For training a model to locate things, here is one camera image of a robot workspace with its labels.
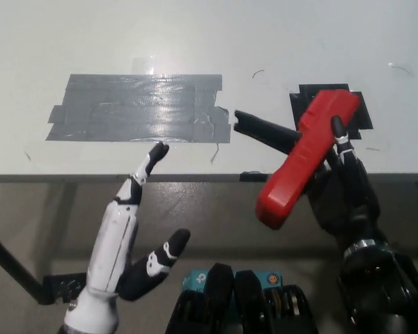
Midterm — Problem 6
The black right hand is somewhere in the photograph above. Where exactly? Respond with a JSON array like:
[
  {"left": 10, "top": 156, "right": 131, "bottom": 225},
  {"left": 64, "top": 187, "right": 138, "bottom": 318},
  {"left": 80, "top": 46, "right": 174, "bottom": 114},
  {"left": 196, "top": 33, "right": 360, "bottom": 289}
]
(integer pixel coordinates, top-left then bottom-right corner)
[{"left": 308, "top": 116, "right": 383, "bottom": 248}]

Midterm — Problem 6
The small black tape piece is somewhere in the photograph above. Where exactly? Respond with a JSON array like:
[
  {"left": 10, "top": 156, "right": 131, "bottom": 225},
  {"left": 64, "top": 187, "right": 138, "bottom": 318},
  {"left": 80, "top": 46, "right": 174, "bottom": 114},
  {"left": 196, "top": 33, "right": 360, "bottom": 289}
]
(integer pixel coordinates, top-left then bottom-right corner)
[{"left": 239, "top": 170, "right": 271, "bottom": 184}]

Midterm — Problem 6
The grey duct tape patch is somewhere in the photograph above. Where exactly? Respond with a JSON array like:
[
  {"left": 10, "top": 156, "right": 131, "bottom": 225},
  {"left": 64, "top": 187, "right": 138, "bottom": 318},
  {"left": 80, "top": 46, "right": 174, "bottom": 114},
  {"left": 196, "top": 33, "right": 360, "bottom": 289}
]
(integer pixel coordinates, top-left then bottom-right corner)
[{"left": 44, "top": 73, "right": 232, "bottom": 143}]

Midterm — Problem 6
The white and black left hand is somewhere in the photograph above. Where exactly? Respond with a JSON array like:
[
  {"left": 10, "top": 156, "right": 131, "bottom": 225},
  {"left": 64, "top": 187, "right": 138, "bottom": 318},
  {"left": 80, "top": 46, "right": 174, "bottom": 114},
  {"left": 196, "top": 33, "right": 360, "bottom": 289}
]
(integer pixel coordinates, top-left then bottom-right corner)
[{"left": 63, "top": 141, "right": 192, "bottom": 331}]

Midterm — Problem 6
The black and teal robot torso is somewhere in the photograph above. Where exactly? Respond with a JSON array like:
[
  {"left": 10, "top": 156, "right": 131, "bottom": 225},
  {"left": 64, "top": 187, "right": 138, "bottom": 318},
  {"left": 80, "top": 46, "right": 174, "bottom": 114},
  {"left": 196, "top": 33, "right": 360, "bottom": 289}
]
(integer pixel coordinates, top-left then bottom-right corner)
[{"left": 165, "top": 263, "right": 318, "bottom": 334}]

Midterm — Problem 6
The black table leg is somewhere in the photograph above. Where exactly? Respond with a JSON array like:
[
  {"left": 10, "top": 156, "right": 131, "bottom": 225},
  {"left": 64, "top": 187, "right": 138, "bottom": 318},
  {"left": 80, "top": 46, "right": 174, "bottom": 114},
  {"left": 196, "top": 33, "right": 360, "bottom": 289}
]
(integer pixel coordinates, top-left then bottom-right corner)
[{"left": 0, "top": 225, "right": 53, "bottom": 306}]

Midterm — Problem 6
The red digital multimeter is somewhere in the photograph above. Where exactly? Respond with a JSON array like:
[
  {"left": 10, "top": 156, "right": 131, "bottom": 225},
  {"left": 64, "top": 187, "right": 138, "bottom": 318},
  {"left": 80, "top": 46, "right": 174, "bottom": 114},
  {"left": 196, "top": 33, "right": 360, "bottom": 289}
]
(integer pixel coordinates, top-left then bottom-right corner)
[{"left": 233, "top": 89, "right": 362, "bottom": 230}]

